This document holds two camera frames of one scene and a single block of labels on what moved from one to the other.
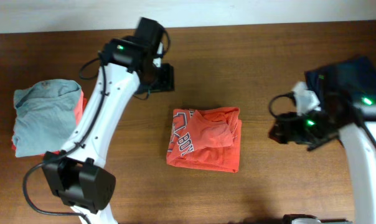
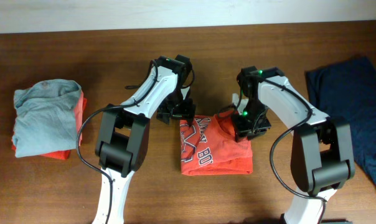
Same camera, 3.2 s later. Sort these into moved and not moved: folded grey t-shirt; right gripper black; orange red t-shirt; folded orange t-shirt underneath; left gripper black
Moved: right gripper black; orange red t-shirt; left gripper black
Not moved: folded orange t-shirt underneath; folded grey t-shirt
